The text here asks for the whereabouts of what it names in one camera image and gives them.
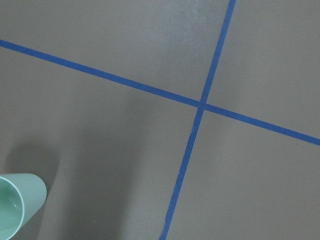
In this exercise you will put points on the green plastic cup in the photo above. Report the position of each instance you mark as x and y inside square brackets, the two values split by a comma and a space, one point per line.
[21, 196]

